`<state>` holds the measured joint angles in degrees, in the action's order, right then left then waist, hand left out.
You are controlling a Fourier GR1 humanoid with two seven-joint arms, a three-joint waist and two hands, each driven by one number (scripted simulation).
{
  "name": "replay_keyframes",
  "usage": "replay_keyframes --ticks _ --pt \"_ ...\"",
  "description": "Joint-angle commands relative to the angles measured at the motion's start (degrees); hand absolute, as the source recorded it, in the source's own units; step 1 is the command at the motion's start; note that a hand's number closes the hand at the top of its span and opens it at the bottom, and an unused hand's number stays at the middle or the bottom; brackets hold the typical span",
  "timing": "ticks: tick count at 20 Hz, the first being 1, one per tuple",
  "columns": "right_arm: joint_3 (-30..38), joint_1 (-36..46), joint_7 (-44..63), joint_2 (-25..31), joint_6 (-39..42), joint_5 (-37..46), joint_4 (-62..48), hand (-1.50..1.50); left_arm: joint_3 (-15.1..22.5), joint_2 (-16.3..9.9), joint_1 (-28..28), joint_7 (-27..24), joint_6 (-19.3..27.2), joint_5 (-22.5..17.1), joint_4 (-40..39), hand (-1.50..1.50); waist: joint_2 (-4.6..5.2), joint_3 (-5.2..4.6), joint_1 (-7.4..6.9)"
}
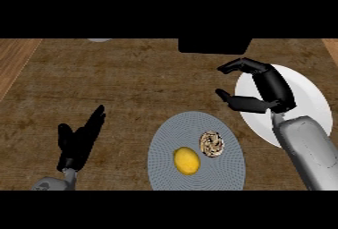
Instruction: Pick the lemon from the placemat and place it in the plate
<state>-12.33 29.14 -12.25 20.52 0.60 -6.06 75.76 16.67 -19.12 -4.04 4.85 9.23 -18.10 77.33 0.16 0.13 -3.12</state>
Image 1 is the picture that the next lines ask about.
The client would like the yellow lemon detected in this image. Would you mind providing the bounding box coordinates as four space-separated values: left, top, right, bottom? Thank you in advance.
171 146 202 175

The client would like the brown speckled round pastry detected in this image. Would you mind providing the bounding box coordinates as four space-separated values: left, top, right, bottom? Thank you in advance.
199 130 225 158

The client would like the black box appliance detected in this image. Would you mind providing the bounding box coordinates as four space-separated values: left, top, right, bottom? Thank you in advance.
177 38 253 55

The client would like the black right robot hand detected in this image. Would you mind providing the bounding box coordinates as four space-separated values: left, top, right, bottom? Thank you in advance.
213 57 298 115

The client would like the round grey placemat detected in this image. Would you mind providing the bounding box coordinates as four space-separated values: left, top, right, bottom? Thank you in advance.
146 111 244 191

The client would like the white plate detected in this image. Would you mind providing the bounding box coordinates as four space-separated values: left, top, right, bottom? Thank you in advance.
233 64 333 148

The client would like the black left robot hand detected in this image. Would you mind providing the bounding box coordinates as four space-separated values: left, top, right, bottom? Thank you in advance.
56 104 106 173

